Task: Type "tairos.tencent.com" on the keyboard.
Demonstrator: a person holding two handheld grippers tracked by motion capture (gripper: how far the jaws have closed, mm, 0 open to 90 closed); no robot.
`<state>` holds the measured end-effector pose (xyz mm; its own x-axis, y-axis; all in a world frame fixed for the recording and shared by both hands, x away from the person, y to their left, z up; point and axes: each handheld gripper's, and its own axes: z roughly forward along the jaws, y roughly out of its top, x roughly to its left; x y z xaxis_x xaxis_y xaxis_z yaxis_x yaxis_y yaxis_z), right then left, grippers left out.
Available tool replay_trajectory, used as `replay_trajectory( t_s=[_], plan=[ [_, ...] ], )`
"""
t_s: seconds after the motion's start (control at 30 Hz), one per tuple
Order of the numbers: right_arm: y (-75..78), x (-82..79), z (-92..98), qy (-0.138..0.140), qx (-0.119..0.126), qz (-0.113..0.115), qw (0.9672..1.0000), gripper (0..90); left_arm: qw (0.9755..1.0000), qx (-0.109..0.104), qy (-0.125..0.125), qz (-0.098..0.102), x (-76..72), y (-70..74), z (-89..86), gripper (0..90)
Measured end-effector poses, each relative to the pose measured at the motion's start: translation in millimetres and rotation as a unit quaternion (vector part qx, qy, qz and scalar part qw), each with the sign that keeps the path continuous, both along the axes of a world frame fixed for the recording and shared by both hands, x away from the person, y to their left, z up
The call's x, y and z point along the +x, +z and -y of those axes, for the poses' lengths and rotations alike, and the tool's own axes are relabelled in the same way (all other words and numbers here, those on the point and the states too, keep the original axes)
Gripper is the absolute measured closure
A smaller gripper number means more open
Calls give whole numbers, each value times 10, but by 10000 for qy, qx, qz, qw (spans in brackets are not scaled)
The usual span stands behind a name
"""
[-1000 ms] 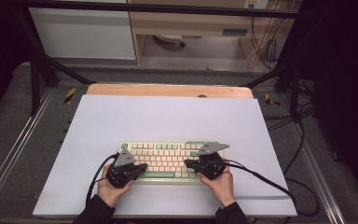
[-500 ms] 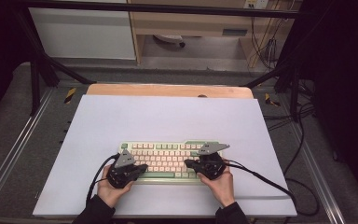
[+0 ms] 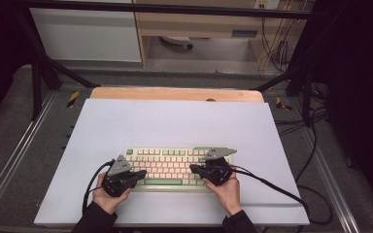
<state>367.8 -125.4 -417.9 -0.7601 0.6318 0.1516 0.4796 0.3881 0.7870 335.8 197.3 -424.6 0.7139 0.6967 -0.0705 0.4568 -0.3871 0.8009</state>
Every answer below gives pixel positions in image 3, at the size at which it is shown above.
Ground hanging cable bundle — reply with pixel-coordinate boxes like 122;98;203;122
259;17;295;74

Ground light wooden desk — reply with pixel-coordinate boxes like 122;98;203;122
132;0;315;71

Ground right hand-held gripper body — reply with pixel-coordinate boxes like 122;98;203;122
199;147;238;187

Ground person's left hand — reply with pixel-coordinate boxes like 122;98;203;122
91;173;134;216

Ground cream pink green keyboard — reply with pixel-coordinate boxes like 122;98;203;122
123;145;234;194

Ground white table board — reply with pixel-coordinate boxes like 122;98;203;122
33;98;311;227

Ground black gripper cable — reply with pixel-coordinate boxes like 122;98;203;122
229;164;334;226
82;158;117;216

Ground white power strip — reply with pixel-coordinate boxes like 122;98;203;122
254;0;282;11

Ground office chair base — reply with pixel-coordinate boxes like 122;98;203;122
159;35;194;50

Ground black metal frame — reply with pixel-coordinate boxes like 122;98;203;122
13;0;320;128

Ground aluminium rail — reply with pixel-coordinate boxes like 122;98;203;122
0;91;58;221
298;128;361;233

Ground wooden table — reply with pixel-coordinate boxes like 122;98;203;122
89;85;265;104

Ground black floor cables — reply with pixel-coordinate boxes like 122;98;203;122
273;82;330;183

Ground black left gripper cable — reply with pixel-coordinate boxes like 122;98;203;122
82;158;117;216

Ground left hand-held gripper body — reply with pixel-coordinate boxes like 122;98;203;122
101;153;142;198

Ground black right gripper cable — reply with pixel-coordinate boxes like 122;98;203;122
229;164;334;226

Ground person's right hand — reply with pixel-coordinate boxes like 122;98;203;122
202;172;243;217

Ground yellow black tape strip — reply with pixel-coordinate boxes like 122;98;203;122
275;96;292;112
65;90;81;109

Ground white cabinet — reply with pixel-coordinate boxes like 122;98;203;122
29;7;143;63

